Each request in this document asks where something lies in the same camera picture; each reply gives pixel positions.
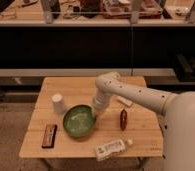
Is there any white flat bar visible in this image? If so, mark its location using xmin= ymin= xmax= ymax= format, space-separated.
xmin=117 ymin=96 xmax=133 ymax=107

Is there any wooden table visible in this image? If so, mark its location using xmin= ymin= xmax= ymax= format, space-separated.
xmin=19 ymin=77 xmax=163 ymax=159

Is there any green ceramic bowl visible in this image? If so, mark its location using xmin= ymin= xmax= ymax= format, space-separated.
xmin=63 ymin=105 xmax=96 ymax=138

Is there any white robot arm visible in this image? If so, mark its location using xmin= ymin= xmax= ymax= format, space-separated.
xmin=92 ymin=72 xmax=195 ymax=171

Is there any white plastic bottle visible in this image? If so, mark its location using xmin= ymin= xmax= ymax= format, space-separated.
xmin=94 ymin=139 xmax=133 ymax=161

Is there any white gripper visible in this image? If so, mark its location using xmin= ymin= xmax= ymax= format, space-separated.
xmin=92 ymin=95 xmax=109 ymax=117

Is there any dark rectangular box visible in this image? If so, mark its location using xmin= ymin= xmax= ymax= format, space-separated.
xmin=42 ymin=124 xmax=57 ymax=148

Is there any white paper cup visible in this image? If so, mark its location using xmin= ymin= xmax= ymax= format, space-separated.
xmin=52 ymin=93 xmax=67 ymax=114

